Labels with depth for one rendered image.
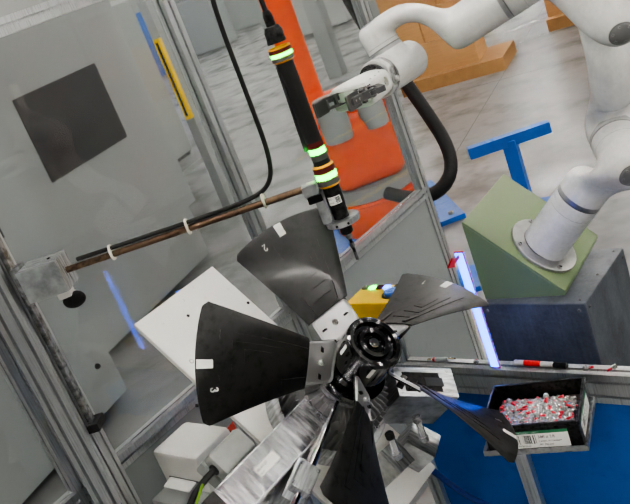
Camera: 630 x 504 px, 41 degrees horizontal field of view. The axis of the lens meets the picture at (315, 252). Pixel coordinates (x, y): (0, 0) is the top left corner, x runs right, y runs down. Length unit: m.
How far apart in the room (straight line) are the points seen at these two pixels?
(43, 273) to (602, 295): 1.38
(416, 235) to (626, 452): 1.28
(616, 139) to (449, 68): 7.73
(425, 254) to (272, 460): 1.67
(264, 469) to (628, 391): 0.87
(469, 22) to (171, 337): 0.92
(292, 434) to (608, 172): 0.96
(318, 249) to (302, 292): 0.10
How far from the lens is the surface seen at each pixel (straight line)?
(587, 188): 2.17
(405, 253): 3.08
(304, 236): 1.81
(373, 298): 2.24
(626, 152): 2.07
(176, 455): 2.15
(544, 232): 2.27
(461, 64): 9.74
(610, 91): 2.01
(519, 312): 2.31
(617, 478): 2.27
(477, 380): 2.23
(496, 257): 2.28
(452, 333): 3.33
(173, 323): 1.89
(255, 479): 1.63
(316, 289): 1.77
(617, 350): 2.40
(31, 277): 1.81
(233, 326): 1.60
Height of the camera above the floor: 1.97
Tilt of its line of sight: 19 degrees down
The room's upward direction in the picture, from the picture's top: 21 degrees counter-clockwise
